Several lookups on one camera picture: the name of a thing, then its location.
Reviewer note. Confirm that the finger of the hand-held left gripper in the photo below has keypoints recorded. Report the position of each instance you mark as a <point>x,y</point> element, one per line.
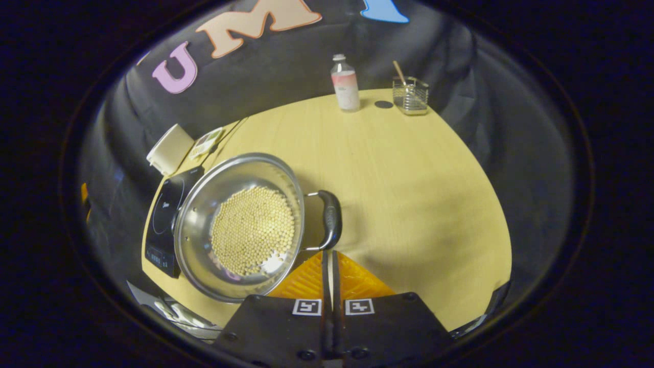
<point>84,194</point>

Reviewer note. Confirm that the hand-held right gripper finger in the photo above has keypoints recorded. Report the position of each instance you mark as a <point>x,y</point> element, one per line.
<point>325,286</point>
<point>335,286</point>

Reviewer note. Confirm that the black induction cooktop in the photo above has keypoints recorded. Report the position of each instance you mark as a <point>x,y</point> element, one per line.
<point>166,214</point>

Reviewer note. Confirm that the stainless steel pot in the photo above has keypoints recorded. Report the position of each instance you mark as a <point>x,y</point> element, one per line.
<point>204,214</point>

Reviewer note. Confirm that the pile of yellow beans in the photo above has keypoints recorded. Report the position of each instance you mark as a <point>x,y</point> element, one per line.
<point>250,230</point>

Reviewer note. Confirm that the white boxy appliance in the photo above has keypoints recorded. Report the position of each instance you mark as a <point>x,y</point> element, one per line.
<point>171,148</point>

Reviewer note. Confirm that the white divided bean dish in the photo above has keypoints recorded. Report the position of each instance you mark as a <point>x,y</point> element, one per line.
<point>207,142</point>

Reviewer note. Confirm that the black round bottle cap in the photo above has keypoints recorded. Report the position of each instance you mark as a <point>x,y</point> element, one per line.
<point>383,104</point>

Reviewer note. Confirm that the clear bottle with pink label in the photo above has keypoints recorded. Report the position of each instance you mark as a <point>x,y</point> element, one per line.
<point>346,89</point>

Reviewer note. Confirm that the clear glass holder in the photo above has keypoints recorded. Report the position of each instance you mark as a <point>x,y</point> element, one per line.
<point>411,99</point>

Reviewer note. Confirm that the wooden stick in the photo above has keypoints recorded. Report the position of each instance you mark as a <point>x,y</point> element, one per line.
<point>398,71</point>

